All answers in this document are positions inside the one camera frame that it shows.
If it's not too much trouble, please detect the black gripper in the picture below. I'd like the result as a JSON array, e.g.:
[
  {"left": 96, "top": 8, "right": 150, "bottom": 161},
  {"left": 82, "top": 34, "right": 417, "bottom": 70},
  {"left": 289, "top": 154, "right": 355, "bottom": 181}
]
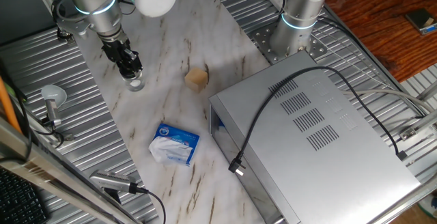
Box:
[{"left": 101, "top": 38, "right": 143, "bottom": 76}]

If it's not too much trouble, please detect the clear glass jar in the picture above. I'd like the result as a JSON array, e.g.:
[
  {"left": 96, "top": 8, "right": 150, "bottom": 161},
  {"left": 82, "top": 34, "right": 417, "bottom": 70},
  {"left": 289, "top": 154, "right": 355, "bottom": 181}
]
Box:
[{"left": 123, "top": 75, "right": 146, "bottom": 93}]

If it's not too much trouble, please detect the wooden block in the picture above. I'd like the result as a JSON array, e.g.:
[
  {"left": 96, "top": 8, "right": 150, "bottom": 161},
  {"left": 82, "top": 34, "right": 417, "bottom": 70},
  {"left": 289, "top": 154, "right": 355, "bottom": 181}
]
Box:
[{"left": 184, "top": 67, "right": 209, "bottom": 94}]

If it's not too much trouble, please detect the blue tissue pack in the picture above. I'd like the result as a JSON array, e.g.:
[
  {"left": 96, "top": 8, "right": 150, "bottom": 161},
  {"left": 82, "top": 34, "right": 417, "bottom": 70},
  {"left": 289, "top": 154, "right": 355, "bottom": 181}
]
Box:
[{"left": 148, "top": 123, "right": 201, "bottom": 167}]

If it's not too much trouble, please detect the metal clamp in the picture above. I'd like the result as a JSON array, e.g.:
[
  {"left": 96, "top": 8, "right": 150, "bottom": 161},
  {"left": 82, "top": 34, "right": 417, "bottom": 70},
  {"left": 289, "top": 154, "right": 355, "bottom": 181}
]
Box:
[{"left": 40, "top": 116, "right": 74, "bottom": 142}]

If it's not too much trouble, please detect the orange pole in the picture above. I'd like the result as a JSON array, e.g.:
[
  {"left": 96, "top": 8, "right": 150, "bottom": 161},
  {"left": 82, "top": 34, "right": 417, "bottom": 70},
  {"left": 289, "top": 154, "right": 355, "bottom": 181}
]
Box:
[{"left": 0, "top": 76, "right": 22, "bottom": 135}]

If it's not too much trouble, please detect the black keyboard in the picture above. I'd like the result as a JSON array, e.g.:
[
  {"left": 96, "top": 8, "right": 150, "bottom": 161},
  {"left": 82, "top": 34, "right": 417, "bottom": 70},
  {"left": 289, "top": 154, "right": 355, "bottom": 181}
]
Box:
[{"left": 0, "top": 167, "right": 51, "bottom": 224}]

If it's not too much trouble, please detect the silver metal case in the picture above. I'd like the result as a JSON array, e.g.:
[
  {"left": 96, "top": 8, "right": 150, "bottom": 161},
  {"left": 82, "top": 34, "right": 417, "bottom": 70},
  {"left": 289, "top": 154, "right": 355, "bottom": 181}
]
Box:
[{"left": 208, "top": 50, "right": 421, "bottom": 224}]

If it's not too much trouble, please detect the dark flat device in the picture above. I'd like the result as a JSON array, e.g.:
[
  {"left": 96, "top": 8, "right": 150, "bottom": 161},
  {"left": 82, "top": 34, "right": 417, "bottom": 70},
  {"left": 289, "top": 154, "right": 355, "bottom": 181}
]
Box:
[{"left": 405, "top": 8, "right": 437, "bottom": 36}]

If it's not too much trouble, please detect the metal camera pole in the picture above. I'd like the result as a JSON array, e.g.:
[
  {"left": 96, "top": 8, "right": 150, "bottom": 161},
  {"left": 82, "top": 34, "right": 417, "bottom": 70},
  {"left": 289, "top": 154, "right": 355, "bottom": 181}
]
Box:
[{"left": 29, "top": 0, "right": 74, "bottom": 44}]

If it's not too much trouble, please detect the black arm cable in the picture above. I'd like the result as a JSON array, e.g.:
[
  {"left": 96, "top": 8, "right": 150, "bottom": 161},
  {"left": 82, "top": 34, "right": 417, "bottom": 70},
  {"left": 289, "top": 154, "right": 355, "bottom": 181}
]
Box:
[{"left": 50, "top": 0, "right": 137, "bottom": 23}]

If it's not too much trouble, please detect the silver depth camera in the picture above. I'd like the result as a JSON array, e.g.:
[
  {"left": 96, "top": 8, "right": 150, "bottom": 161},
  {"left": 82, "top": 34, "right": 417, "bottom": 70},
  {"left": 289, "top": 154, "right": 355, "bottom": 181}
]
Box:
[{"left": 89, "top": 169, "right": 137, "bottom": 195}]

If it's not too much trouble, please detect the black camera cable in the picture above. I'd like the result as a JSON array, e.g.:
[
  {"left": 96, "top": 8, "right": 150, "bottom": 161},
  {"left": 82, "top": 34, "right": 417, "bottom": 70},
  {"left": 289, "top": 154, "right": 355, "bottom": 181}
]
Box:
[{"left": 128, "top": 182, "right": 167, "bottom": 224}]

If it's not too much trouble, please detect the aluminium frame bar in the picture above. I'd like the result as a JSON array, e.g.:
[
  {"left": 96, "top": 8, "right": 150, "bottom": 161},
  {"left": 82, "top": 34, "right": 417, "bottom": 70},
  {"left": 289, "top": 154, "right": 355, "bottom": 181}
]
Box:
[{"left": 0, "top": 116, "right": 143, "bottom": 224}]

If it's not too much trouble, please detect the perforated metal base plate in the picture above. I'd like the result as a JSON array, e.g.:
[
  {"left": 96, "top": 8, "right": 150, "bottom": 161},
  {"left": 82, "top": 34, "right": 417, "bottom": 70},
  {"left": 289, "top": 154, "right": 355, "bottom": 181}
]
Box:
[{"left": 251, "top": 20, "right": 328, "bottom": 65}]

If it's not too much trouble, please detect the black power cord with plug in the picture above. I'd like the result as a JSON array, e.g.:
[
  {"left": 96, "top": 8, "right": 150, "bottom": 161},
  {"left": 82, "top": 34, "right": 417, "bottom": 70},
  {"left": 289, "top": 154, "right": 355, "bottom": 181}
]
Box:
[{"left": 227, "top": 66, "right": 408, "bottom": 177}]

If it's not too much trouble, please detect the grey base cable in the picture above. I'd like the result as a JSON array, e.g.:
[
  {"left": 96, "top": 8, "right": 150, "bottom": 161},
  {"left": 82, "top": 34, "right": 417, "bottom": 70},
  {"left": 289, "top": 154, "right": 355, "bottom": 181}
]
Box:
[{"left": 341, "top": 89, "right": 434, "bottom": 114}]

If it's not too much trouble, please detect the aluminium corner bracket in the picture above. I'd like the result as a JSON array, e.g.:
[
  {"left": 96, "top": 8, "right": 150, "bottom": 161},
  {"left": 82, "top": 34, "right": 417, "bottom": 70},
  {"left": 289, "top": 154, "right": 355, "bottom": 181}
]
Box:
[{"left": 398, "top": 80, "right": 437, "bottom": 141}]

